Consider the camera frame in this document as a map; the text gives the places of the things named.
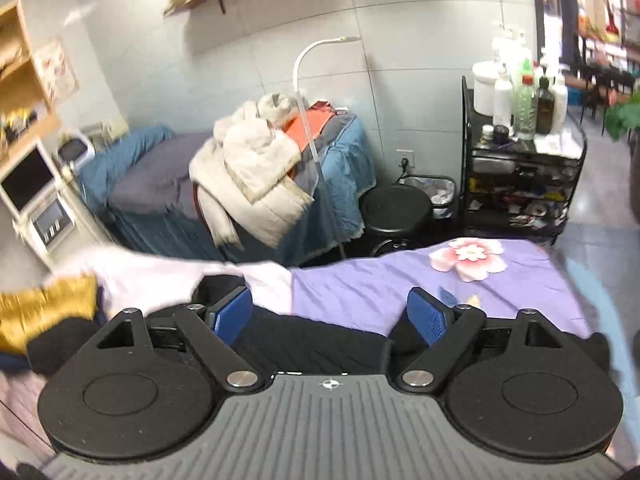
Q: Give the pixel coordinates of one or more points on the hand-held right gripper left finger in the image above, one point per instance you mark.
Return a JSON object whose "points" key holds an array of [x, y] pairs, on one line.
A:
{"points": [[234, 312]]}

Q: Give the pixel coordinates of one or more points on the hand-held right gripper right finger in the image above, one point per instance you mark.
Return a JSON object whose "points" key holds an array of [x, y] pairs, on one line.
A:
{"points": [[427, 317]]}

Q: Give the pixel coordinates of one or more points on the black quilted jacket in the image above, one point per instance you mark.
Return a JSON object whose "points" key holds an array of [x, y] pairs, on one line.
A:
{"points": [[310, 345]]}

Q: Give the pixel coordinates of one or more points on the purple flower blanket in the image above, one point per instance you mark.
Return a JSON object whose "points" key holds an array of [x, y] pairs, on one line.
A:
{"points": [[360, 285]]}

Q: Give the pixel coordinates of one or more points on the white towel with yellow stripe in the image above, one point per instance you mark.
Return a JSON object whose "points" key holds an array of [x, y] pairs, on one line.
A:
{"points": [[150, 275]]}

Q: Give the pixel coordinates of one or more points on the black round stool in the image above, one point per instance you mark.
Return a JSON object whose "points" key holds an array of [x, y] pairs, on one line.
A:
{"points": [[395, 210]]}

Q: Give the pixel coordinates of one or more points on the blue covered massage bed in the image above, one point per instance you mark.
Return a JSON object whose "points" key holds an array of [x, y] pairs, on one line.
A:
{"points": [[150, 230]]}

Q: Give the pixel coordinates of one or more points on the black mesh trash bin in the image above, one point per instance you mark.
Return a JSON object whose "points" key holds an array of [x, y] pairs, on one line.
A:
{"points": [[440, 195]]}

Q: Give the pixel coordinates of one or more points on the beige padded coat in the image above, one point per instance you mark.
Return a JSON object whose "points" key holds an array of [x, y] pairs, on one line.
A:
{"points": [[250, 170]]}

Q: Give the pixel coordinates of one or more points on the grey purple bed sheet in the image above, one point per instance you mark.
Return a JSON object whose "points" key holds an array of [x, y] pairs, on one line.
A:
{"points": [[150, 175]]}

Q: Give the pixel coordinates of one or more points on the black trolley cart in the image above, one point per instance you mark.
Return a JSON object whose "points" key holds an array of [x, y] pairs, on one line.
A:
{"points": [[520, 170]]}

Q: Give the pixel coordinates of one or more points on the navy jacket with yellow lining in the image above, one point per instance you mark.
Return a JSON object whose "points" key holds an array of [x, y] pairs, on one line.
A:
{"points": [[45, 305]]}

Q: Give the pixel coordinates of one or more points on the white beauty machine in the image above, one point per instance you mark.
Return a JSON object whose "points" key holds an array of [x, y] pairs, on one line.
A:
{"points": [[55, 225]]}

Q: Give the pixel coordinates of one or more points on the orange cloth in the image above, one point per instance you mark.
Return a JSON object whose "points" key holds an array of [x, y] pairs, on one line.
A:
{"points": [[312, 127]]}

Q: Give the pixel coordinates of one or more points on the white cloth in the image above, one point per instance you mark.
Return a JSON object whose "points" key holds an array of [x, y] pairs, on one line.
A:
{"points": [[560, 142]]}

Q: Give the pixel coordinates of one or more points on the small white device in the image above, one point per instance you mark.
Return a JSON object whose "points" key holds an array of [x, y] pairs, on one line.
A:
{"points": [[75, 150]]}

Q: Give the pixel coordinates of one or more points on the group of toiletry bottles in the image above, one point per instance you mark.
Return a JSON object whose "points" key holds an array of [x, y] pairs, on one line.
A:
{"points": [[502, 95]]}

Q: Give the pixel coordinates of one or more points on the white framed monitor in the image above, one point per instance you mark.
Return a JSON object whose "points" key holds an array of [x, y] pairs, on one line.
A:
{"points": [[27, 180]]}

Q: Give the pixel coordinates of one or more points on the white floor lamp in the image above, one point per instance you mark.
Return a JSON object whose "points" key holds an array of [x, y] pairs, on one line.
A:
{"points": [[300, 60]]}

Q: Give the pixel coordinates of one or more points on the green plant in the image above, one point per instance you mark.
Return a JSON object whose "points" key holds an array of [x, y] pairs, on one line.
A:
{"points": [[622, 115]]}

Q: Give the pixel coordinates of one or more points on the wooden bookcase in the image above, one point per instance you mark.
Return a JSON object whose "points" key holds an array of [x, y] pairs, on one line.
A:
{"points": [[30, 75]]}

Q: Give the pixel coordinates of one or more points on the white wall outlet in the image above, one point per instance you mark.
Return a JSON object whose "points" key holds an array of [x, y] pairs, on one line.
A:
{"points": [[405, 159]]}

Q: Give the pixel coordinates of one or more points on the wall poster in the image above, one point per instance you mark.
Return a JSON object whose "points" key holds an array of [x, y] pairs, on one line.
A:
{"points": [[57, 70]]}

